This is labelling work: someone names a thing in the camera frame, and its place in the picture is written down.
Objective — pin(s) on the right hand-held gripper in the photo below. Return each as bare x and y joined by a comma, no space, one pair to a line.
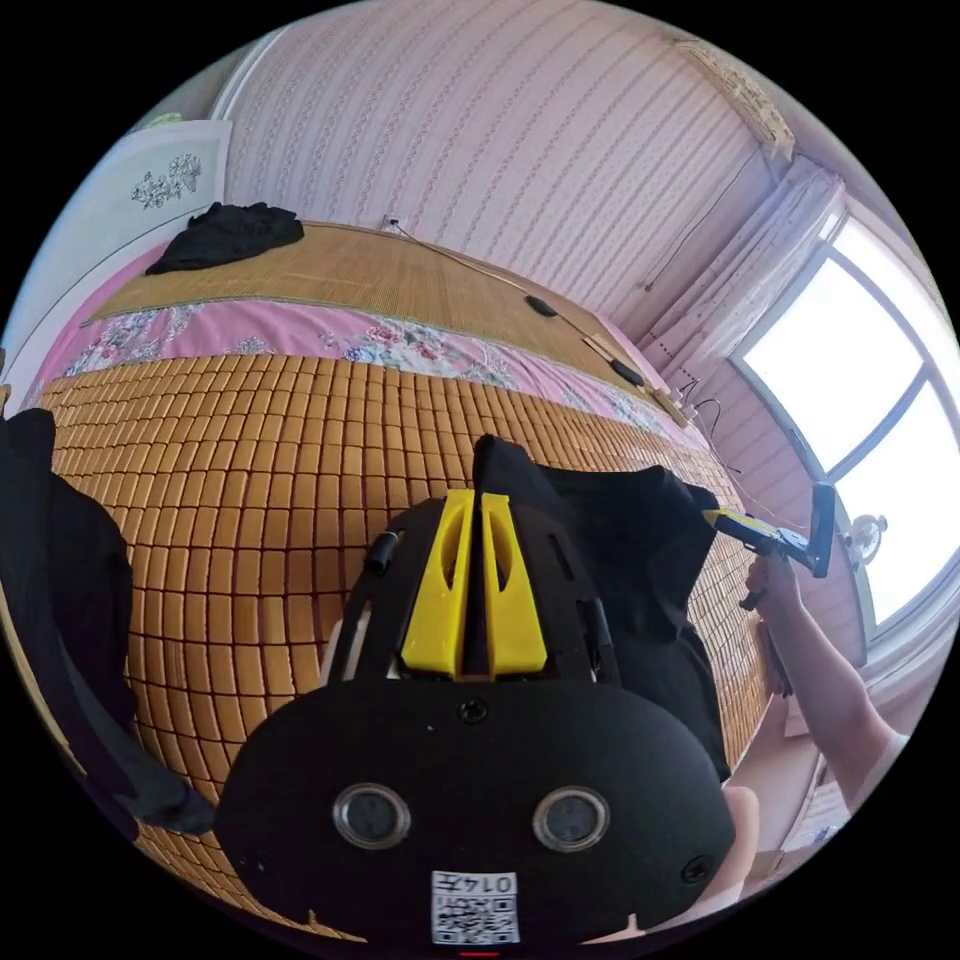
784,546

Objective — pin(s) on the black short sleeve shirt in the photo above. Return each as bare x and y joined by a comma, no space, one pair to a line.
637,547

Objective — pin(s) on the white fan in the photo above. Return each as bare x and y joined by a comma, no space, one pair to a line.
866,536

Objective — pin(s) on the person's right hand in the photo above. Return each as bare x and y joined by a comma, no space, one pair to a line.
772,592

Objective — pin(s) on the black power adapter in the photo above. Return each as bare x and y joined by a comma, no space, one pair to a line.
627,373
541,306

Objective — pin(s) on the window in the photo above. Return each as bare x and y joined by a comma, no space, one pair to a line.
825,337

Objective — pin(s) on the pile of clothes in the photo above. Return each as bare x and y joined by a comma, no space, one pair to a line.
225,236

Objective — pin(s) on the person's right forearm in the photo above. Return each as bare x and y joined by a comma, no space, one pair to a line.
832,697

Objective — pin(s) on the black garment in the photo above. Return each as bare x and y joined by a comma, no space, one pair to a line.
67,600

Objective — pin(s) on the bed with woven mats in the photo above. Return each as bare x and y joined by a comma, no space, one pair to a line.
262,487

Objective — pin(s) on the person's left hand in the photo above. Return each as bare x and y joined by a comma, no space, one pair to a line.
742,832

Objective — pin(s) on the power strip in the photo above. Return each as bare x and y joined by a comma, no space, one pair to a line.
673,407

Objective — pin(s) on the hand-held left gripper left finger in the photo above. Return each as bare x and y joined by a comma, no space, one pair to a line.
439,600

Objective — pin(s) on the pale curtain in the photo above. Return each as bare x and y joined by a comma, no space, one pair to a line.
757,255

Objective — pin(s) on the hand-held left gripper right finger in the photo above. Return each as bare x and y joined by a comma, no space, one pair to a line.
517,607

